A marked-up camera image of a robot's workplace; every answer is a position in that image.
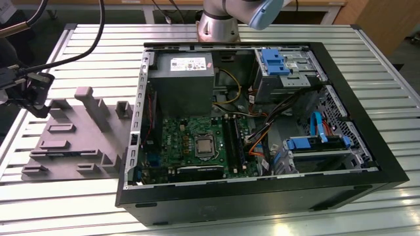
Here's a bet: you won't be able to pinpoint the wire locking lever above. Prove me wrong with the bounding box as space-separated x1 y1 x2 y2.
212 134 220 161

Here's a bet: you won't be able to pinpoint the RAM slot white latches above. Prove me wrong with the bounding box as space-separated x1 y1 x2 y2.
224 114 238 172

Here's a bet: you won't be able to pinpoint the white framed desk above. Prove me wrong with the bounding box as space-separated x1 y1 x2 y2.
89 0 348 25

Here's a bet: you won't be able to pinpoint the black graphics card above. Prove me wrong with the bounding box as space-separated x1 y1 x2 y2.
168 164 225 182

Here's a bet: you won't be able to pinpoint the blue board connector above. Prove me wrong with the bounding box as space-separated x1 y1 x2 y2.
146 152 161 169

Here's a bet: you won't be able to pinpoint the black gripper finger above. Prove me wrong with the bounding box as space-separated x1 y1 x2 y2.
24 73 56 118

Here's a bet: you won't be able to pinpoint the hard disk in blue carrier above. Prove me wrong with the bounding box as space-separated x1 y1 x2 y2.
284 136 352 154

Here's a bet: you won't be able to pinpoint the grey power supply unit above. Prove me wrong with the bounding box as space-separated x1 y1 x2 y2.
146 51 216 118

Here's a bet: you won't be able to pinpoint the grey parts rack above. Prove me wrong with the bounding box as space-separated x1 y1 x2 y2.
20 86 137 182

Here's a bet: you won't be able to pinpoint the red orange drive wires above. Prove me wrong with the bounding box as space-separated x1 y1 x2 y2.
245 85 268 118

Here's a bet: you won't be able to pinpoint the metal drive cage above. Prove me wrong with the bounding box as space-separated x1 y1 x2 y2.
252 48 329 104

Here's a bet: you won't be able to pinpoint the orange red yellow wires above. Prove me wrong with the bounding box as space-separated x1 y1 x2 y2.
248 142 262 158

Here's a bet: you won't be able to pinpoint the metal socket cover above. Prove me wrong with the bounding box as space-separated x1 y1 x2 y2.
193 134 217 160

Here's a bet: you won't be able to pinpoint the blue SATA cable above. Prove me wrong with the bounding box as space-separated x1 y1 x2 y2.
309 111 329 144

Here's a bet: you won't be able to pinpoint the black striped wire bundle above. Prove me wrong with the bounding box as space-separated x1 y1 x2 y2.
244 85 324 143

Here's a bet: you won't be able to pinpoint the metal disk bay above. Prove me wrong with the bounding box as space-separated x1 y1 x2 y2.
272 147 378 177

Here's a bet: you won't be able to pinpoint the blue drive bay latch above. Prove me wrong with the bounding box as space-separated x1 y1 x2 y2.
260 48 292 76

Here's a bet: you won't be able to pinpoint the silver CPU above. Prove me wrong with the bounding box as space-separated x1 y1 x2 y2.
196 140 213 154

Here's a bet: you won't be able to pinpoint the brown wooden cabinet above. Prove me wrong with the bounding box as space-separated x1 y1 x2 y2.
334 0 420 59

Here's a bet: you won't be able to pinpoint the green motherboard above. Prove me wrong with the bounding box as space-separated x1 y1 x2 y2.
141 115 262 184

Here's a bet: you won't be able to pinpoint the black cable brass end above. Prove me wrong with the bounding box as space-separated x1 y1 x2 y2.
0 0 48 39

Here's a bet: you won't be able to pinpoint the black RAM slot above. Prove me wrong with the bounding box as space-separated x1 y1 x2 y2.
228 114 242 172
218 114 234 173

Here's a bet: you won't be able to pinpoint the CPU socket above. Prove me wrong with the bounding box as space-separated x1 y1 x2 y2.
192 132 220 162

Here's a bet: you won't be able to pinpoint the black camera cable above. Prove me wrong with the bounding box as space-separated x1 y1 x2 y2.
17 0 105 74

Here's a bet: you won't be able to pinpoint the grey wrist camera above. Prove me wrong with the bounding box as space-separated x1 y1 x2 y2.
0 66 29 90

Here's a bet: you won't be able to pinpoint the black open PC case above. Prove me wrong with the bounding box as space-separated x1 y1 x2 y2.
113 41 410 227

